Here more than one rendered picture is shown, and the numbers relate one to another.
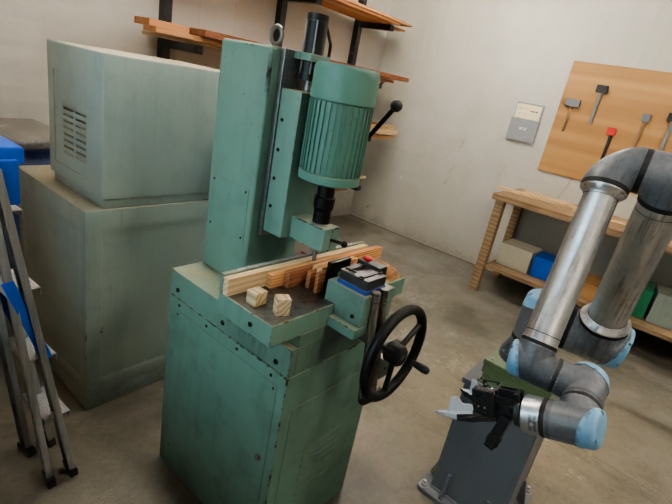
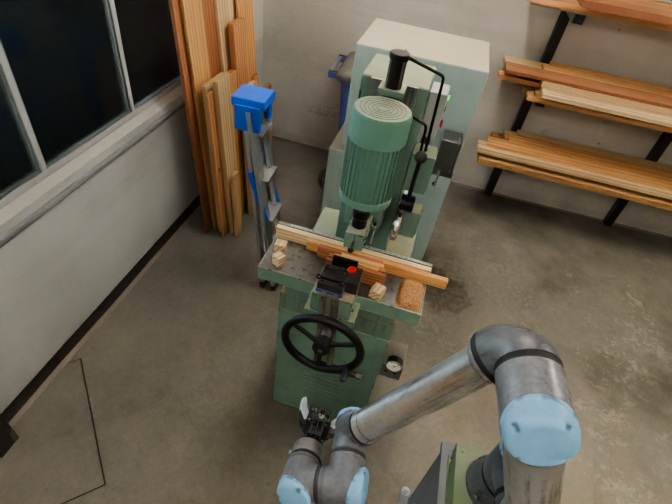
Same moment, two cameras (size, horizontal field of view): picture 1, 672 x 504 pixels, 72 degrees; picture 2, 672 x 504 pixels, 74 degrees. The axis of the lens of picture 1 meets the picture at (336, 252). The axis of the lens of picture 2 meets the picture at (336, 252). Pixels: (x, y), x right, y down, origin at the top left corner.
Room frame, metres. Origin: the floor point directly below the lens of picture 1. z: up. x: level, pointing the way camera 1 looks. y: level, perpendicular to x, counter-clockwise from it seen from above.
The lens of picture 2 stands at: (0.69, -0.99, 2.04)
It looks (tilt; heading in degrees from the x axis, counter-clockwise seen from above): 42 degrees down; 63
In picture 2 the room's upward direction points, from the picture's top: 10 degrees clockwise
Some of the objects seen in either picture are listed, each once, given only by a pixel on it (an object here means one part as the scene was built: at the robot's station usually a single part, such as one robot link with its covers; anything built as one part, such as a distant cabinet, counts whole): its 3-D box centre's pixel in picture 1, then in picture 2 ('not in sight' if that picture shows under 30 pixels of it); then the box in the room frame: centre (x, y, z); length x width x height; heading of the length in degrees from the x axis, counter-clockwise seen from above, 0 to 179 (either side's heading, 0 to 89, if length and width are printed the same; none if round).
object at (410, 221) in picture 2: not in sight; (407, 218); (1.54, 0.12, 1.02); 0.09 x 0.07 x 0.12; 143
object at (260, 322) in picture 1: (333, 299); (340, 284); (1.24, -0.02, 0.87); 0.61 x 0.30 x 0.06; 143
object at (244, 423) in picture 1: (262, 398); (340, 325); (1.38, 0.16, 0.36); 0.58 x 0.45 x 0.71; 53
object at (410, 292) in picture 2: (379, 266); (411, 291); (1.45, -0.15, 0.92); 0.14 x 0.09 x 0.04; 53
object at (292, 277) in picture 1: (315, 271); (349, 259); (1.29, 0.05, 0.92); 0.25 x 0.02 x 0.05; 143
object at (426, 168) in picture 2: not in sight; (420, 168); (1.56, 0.14, 1.23); 0.09 x 0.08 x 0.15; 53
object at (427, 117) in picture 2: not in sight; (434, 110); (1.61, 0.23, 1.40); 0.10 x 0.06 x 0.16; 53
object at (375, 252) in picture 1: (331, 264); (375, 263); (1.38, 0.01, 0.92); 0.54 x 0.02 x 0.04; 143
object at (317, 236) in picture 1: (313, 234); (358, 231); (1.32, 0.08, 1.03); 0.14 x 0.07 x 0.09; 53
